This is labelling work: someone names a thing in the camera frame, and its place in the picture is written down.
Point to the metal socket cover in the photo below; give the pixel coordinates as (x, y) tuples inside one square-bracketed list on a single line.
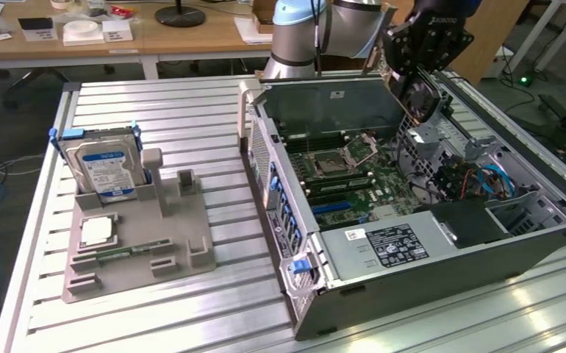
[(360, 145)]

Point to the grey power supply unit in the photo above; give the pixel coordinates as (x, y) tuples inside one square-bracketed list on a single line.
[(390, 246)]

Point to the white tape roll box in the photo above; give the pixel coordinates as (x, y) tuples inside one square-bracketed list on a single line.
[(81, 32)]

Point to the graphics card with fan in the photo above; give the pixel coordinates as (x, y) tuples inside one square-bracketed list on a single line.
[(422, 97)]

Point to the black round lamp base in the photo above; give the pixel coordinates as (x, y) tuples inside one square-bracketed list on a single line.
[(180, 16)]

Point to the silver CPU chip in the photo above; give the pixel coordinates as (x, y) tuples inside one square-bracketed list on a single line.
[(97, 231)]

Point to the grey plastic parts rack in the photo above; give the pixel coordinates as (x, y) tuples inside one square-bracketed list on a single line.
[(155, 235)]

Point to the wooden cabinet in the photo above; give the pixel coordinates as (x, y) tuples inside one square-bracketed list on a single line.
[(492, 36)]

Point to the blue case latch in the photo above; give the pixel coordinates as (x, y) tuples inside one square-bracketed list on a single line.
[(298, 266)]

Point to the white table frame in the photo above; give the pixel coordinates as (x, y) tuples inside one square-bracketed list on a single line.
[(562, 22)]

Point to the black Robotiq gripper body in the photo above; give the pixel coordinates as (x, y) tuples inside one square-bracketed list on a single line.
[(436, 36)]

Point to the green RAM stick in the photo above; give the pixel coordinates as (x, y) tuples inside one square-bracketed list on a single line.
[(129, 252)]

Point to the green light device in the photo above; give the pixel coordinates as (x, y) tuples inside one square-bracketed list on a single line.
[(524, 79)]

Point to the open grey PC case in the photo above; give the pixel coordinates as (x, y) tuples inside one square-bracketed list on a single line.
[(410, 294)]

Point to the CPU socket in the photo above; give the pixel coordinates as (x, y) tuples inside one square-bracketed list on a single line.
[(330, 163)]

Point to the green motherboard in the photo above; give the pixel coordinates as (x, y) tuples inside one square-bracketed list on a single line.
[(380, 191)]

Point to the small white box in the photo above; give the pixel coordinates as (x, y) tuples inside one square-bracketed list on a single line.
[(116, 30)]

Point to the black and white box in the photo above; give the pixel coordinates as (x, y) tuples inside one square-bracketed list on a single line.
[(39, 28)]

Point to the beige tape roll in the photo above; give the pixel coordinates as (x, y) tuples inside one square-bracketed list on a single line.
[(61, 3)]

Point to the brown cardboard box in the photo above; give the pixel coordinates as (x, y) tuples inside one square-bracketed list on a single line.
[(263, 11)]

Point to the hard disk in blue carrier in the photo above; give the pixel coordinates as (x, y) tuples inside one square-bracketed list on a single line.
[(105, 169)]

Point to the white paper stack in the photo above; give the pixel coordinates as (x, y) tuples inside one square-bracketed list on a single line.
[(250, 31)]

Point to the black chair base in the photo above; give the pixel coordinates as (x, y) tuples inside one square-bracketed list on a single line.
[(23, 86)]

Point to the wooden desk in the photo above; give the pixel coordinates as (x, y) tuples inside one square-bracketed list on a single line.
[(189, 40)]

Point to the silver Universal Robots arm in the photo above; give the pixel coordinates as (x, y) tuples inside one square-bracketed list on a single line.
[(340, 33)]

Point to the metal disk bay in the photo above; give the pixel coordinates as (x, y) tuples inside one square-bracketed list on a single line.
[(424, 143)]

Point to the installed RAM stick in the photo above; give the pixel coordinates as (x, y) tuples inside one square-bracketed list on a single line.
[(336, 185)]

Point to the blue expansion slot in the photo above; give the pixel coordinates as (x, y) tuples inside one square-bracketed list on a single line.
[(332, 207)]

